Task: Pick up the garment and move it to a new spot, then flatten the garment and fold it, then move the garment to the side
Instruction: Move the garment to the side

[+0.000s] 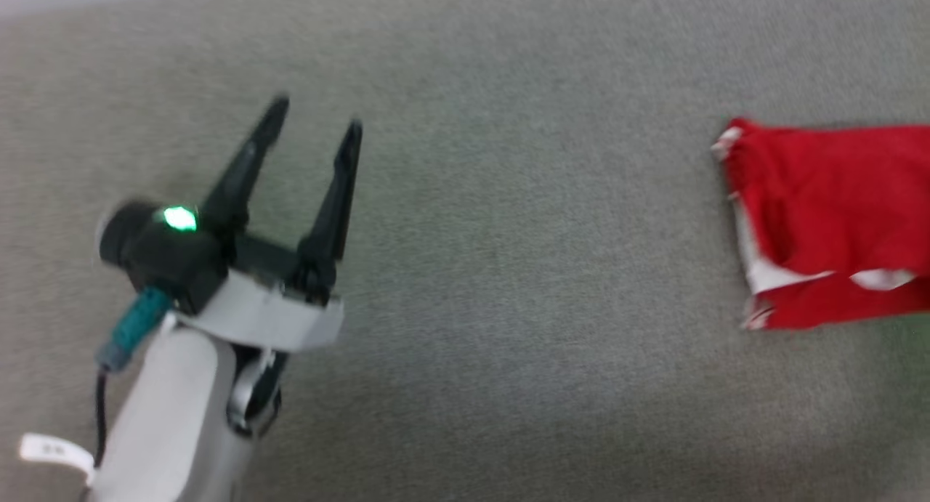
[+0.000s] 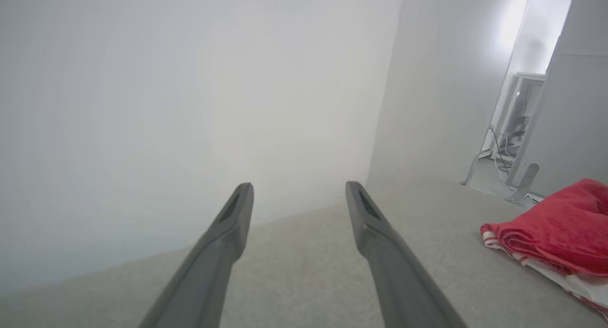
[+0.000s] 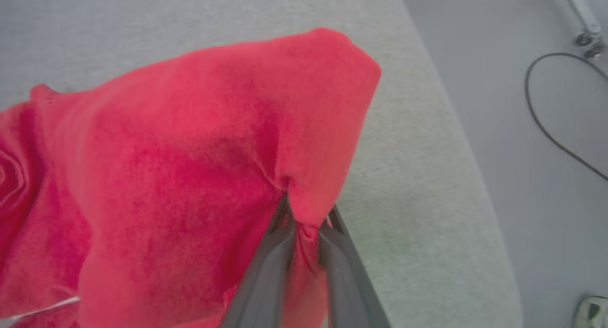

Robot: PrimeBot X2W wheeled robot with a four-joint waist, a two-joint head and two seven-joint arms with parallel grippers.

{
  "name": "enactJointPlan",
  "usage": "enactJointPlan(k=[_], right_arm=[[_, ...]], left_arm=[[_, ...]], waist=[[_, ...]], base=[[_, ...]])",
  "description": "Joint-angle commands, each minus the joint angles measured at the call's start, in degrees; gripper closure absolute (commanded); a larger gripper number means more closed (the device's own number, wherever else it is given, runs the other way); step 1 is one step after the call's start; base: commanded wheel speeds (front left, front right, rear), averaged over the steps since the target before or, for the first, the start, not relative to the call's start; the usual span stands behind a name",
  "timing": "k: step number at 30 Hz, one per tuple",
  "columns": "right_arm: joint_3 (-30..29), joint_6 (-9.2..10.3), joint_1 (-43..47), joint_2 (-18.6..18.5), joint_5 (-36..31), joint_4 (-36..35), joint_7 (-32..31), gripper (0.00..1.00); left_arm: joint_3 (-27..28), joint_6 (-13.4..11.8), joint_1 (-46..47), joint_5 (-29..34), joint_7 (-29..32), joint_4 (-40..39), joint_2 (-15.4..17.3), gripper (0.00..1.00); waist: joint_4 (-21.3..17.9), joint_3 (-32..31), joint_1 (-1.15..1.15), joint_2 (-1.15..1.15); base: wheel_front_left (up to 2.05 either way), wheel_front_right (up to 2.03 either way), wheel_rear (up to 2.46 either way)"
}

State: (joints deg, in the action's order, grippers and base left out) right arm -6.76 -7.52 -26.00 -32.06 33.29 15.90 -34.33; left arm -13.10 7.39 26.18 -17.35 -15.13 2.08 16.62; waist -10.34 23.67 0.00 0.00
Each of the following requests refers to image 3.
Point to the light grey fabric sofa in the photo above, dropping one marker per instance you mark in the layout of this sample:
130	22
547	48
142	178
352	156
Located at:
427	176

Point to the white grey floor object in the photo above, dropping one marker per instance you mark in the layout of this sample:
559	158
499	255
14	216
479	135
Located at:
591	313

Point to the red shirt with white sleeves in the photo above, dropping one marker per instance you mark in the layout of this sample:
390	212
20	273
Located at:
190	166

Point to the grey metal stand pole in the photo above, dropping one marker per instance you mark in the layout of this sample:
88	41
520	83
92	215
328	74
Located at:
580	7

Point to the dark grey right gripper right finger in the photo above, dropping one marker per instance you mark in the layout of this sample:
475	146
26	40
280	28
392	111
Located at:
349	285

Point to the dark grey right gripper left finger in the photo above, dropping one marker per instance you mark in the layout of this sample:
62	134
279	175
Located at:
266	280

